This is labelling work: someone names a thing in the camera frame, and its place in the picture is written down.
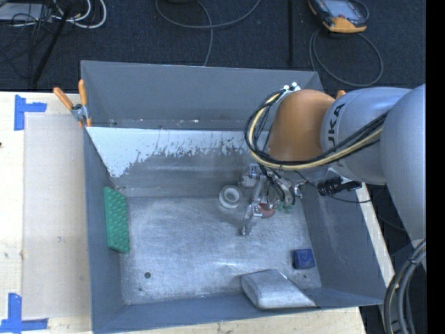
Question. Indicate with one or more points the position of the pale grey metal gripper finger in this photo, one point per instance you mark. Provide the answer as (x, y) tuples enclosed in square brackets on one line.
[(256, 215), (246, 221)]

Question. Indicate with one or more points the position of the red-brown small object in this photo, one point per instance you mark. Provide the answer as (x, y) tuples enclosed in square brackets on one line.
[(267, 212)]

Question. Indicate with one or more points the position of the grey metal bin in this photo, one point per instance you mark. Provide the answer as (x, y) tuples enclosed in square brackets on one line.
[(194, 249)]

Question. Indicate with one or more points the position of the blue sponge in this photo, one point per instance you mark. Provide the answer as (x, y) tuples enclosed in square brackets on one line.
[(303, 259)]

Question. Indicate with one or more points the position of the grey cloth pouch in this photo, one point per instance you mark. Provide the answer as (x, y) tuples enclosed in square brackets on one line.
[(274, 291)]

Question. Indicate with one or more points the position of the dark green flat block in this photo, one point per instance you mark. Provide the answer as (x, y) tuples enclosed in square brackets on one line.
[(117, 220)]

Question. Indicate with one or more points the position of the pale wood flat board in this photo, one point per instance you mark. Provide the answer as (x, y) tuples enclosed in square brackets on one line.
[(52, 221)]

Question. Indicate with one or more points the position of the black cylinder on white bracket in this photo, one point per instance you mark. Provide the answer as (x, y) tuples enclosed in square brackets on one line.
[(333, 185)]

